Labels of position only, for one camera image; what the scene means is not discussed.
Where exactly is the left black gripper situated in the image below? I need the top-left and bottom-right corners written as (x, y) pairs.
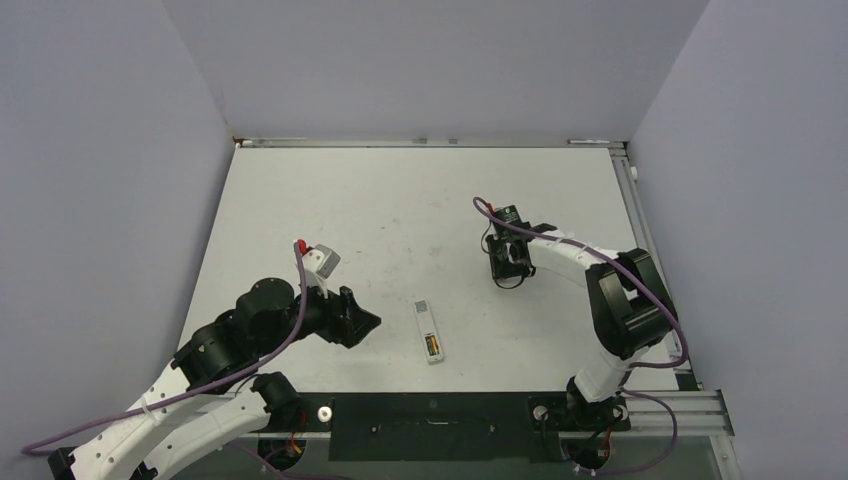
top-left (256, 273), bottom-right (380, 356)

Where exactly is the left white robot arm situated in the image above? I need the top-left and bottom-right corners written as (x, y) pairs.
top-left (48, 278), bottom-right (381, 479)

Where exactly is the white remote control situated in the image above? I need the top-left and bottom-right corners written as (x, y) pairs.
top-left (413, 300), bottom-right (445, 364)

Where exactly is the aluminium frame rail back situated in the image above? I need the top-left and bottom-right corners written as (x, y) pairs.
top-left (234, 137), bottom-right (626, 150)

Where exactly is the aluminium frame rail right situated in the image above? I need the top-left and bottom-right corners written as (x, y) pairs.
top-left (609, 146), bottom-right (737, 439)

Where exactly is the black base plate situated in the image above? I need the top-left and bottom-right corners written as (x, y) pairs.
top-left (263, 391), bottom-right (631, 462)

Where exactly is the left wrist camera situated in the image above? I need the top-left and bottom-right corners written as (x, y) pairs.
top-left (303, 244), bottom-right (341, 279)

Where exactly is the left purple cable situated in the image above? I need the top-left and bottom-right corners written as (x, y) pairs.
top-left (21, 239), bottom-right (309, 480)

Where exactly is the aluminium frame rail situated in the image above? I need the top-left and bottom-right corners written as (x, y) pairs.
top-left (234, 137), bottom-right (626, 150)
top-left (609, 146), bottom-right (737, 439)

